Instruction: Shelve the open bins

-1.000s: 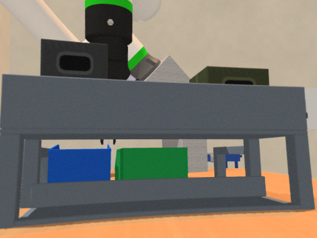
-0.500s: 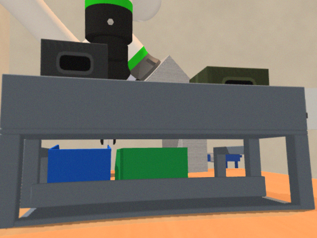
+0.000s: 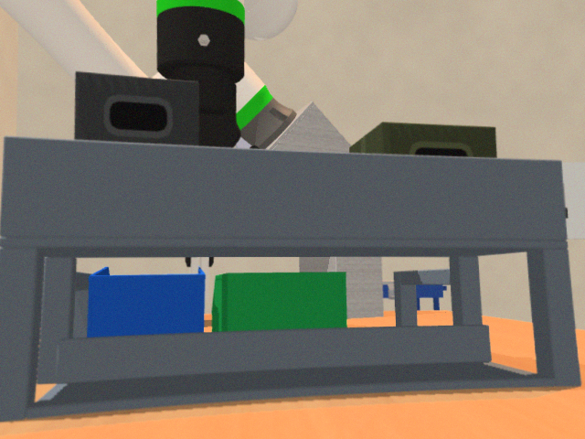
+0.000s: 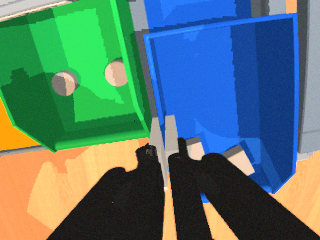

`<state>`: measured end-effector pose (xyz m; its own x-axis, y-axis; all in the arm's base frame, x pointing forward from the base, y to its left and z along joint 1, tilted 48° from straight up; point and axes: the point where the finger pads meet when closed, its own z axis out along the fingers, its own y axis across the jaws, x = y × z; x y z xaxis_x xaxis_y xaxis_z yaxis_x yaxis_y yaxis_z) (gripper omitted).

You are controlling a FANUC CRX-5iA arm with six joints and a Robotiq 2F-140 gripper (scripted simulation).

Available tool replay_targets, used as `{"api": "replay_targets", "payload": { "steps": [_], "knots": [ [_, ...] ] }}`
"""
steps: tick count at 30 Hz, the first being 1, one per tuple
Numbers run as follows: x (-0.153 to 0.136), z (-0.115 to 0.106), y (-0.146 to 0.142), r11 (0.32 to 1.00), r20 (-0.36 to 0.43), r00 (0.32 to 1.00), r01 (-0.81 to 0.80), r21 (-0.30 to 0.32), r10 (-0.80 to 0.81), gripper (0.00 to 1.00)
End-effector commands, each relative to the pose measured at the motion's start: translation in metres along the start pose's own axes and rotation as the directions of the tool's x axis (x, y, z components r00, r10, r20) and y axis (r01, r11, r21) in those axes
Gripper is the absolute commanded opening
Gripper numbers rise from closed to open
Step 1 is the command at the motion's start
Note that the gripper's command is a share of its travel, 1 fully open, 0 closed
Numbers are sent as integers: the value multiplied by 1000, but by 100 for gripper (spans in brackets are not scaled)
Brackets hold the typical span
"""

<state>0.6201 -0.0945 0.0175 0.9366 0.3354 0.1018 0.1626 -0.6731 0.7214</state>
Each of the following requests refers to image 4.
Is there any grey shelf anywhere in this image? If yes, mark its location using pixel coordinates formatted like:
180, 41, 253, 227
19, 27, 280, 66
0, 0, 320, 162

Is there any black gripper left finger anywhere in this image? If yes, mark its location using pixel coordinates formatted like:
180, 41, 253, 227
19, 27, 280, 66
46, 117, 168, 240

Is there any blue bin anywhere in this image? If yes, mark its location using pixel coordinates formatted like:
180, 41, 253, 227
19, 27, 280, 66
143, 13, 299, 195

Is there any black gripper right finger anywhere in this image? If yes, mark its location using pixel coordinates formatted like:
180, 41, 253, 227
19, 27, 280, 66
165, 115, 320, 240

